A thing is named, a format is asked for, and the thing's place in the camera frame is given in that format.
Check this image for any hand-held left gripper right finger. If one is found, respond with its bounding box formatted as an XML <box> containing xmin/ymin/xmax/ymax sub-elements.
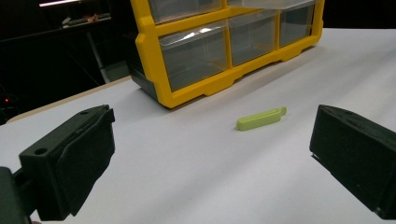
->
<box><xmin>309</xmin><ymin>104</ymin><xmax>396</xmax><ymax>220</ymax></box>

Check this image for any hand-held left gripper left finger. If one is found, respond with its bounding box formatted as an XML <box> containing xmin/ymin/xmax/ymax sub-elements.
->
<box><xmin>18</xmin><ymin>104</ymin><xmax>117</xmax><ymax>222</ymax></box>

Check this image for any light green plastic clip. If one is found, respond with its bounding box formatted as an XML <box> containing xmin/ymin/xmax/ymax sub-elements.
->
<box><xmin>235</xmin><ymin>105</ymin><xmax>288</xmax><ymax>133</ymax></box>

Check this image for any yellow drawer organizer cabinet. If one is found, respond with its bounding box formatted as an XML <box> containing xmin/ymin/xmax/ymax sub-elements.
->
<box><xmin>128</xmin><ymin>0</ymin><xmax>326</xmax><ymax>109</ymax></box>

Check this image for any clear plastic drawer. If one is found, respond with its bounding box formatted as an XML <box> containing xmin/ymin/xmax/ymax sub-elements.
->
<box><xmin>148</xmin><ymin>0</ymin><xmax>223</xmax><ymax>25</ymax></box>
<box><xmin>228</xmin><ymin>8</ymin><xmax>279</xmax><ymax>67</ymax></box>
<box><xmin>278</xmin><ymin>3</ymin><xmax>316</xmax><ymax>49</ymax></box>
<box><xmin>227</xmin><ymin>0</ymin><xmax>316</xmax><ymax>11</ymax></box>
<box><xmin>158</xmin><ymin>20</ymin><xmax>230</xmax><ymax>93</ymax></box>

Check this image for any metal stand leg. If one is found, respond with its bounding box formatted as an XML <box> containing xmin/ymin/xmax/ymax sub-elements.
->
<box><xmin>85</xmin><ymin>31</ymin><xmax>108</xmax><ymax>85</ymax></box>

